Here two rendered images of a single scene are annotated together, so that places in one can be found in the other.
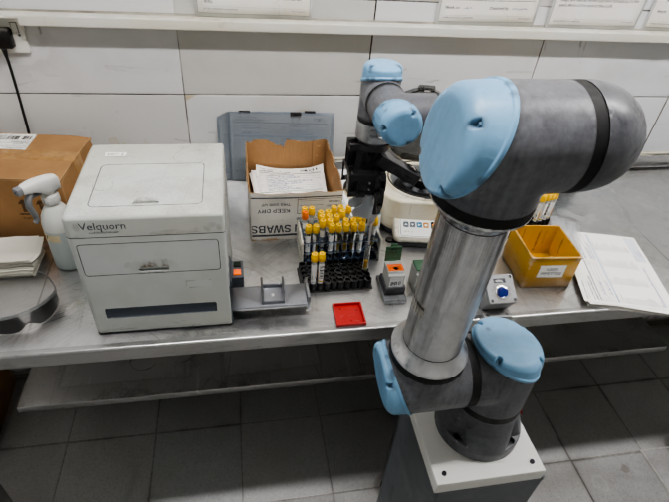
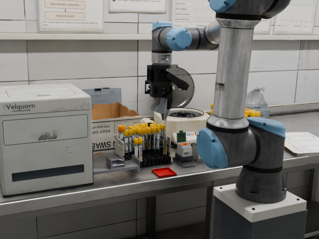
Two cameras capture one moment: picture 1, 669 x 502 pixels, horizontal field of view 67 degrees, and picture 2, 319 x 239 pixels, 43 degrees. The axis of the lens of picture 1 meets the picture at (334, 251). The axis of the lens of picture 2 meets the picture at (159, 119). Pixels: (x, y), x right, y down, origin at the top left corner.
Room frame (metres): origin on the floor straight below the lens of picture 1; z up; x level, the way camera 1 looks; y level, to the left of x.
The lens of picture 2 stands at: (-0.51, 0.25, 1.40)
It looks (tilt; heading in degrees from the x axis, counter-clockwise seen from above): 14 degrees down; 348
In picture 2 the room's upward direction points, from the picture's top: 1 degrees clockwise
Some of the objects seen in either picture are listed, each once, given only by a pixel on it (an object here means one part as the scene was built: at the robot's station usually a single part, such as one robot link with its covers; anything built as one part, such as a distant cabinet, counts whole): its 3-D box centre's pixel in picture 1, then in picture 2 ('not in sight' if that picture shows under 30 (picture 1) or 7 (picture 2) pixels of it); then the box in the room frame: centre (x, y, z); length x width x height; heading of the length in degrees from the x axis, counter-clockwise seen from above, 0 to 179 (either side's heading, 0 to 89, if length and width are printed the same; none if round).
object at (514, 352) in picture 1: (496, 365); (262, 140); (0.54, -0.28, 1.07); 0.13 x 0.12 x 0.14; 103
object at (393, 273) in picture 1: (393, 277); (184, 151); (0.90, -0.15, 0.92); 0.05 x 0.04 x 0.06; 13
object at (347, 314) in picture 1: (348, 314); (164, 172); (0.80, -0.05, 0.88); 0.07 x 0.07 x 0.01; 13
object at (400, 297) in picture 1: (391, 285); (183, 158); (0.90, -0.15, 0.89); 0.09 x 0.05 x 0.04; 13
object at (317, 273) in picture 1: (335, 261); (147, 148); (0.92, -0.01, 0.93); 0.17 x 0.09 x 0.11; 104
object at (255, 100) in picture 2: not in sight; (250, 104); (1.50, -0.68, 0.97); 0.26 x 0.17 x 0.19; 119
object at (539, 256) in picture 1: (540, 256); not in sight; (1.03, -0.53, 0.93); 0.13 x 0.13 x 0.10; 9
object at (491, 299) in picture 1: (492, 286); not in sight; (0.90, -0.38, 0.92); 0.13 x 0.07 x 0.08; 13
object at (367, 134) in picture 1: (374, 130); (162, 59); (0.93, -0.06, 1.27); 0.08 x 0.08 x 0.05
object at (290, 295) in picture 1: (262, 294); (108, 164); (0.80, 0.15, 0.92); 0.21 x 0.07 x 0.05; 103
